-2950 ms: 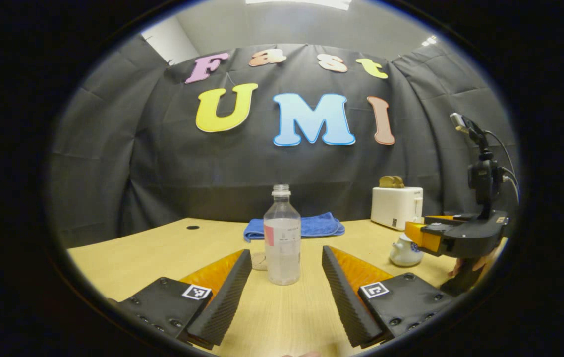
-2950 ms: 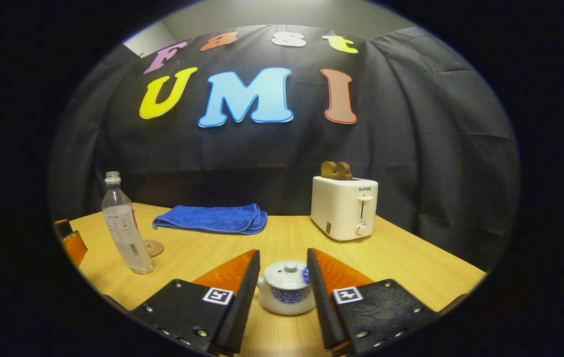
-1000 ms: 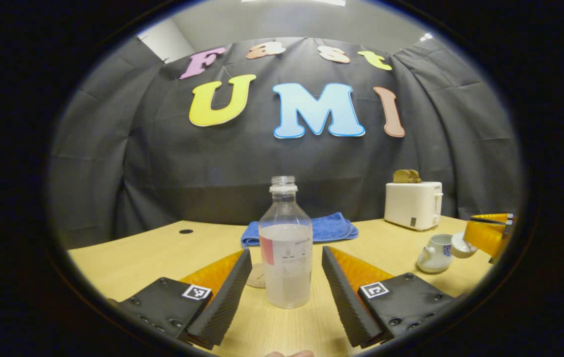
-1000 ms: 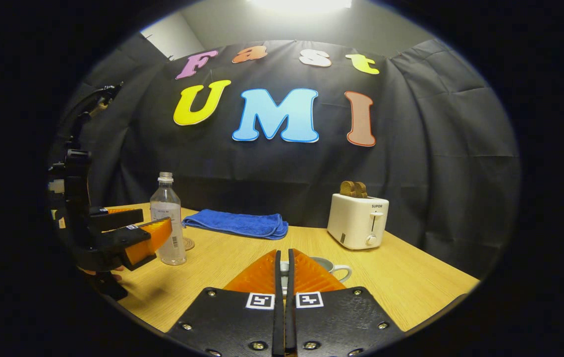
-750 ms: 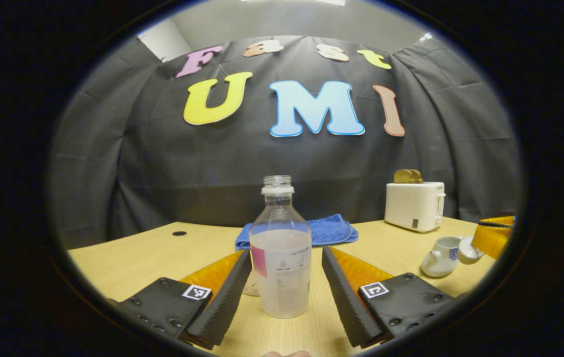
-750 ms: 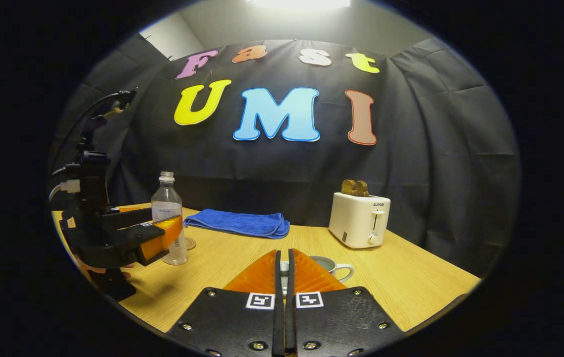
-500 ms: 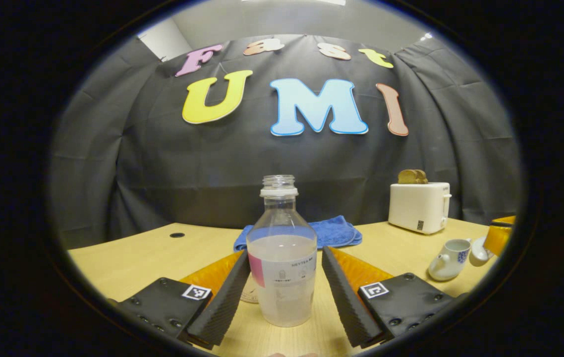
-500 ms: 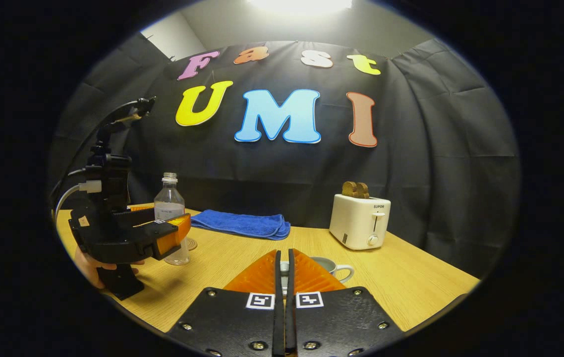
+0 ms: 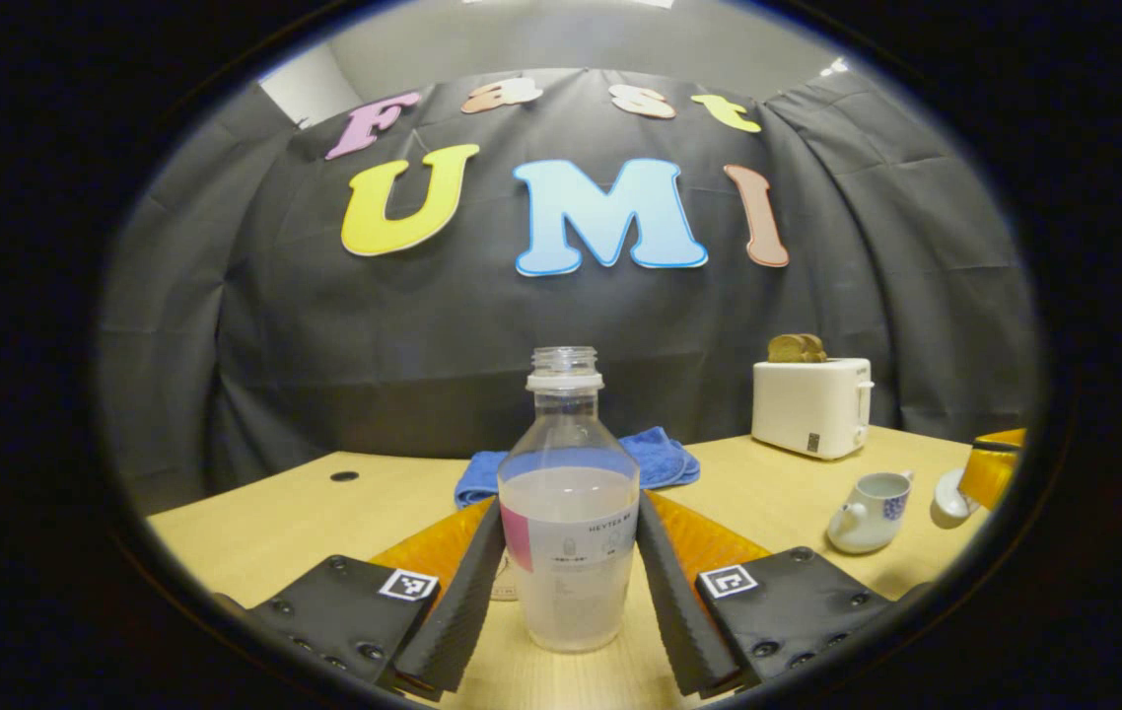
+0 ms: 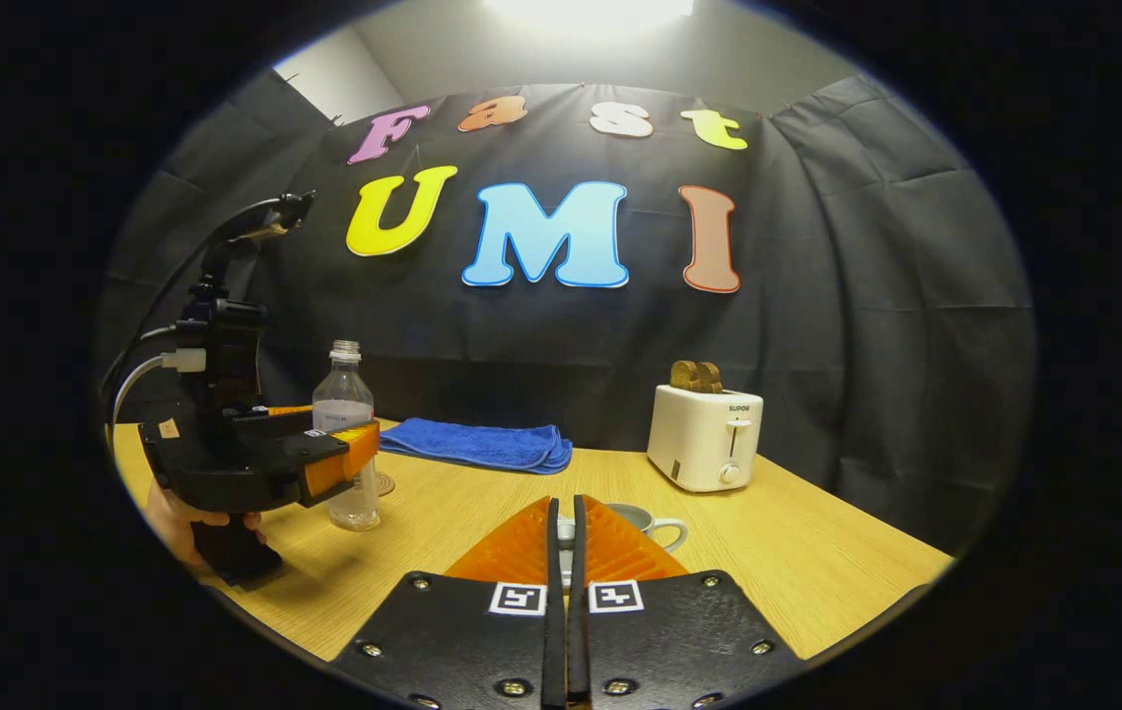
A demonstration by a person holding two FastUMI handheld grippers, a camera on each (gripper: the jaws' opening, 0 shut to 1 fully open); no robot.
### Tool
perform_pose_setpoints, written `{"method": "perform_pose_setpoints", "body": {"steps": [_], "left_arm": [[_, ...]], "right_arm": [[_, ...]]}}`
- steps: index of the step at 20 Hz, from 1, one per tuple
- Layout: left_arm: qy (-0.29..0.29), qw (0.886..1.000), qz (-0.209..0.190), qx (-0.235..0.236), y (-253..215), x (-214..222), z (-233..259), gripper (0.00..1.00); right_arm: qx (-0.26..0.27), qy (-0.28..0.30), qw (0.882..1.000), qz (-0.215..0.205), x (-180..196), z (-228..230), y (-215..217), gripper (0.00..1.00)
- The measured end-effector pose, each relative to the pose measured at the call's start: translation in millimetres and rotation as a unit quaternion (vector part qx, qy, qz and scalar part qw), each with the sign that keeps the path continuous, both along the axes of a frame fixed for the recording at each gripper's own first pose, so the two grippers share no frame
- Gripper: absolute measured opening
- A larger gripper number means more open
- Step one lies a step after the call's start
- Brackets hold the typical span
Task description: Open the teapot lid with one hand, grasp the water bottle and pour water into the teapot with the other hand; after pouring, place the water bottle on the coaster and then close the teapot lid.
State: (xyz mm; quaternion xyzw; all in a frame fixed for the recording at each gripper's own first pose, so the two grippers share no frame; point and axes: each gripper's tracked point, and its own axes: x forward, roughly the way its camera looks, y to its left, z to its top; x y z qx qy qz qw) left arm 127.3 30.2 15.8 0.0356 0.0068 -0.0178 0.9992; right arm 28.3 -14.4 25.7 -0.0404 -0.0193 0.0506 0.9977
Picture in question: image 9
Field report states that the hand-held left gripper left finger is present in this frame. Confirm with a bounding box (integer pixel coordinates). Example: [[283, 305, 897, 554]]
[[216, 496, 507, 703]]

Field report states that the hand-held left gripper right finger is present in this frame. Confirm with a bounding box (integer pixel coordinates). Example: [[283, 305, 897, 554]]
[[634, 489, 919, 700]]

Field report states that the white teacup lid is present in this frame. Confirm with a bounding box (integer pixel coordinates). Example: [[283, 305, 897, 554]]
[[930, 467, 983, 531]]

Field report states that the clear plastic water bottle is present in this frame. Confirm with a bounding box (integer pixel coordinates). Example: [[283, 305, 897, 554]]
[[497, 345, 642, 654]]

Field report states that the white blue-flowered teacup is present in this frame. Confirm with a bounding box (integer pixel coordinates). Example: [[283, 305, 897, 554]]
[[825, 470, 916, 555]]

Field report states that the blue folded towel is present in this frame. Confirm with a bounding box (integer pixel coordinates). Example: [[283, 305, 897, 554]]
[[454, 426, 702, 510]]

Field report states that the white toaster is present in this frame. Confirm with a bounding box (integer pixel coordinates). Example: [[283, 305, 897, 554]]
[[750, 357, 876, 462]]

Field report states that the black backdrop cloth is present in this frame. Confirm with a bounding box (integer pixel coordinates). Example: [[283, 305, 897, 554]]
[[98, 67, 1043, 514]]

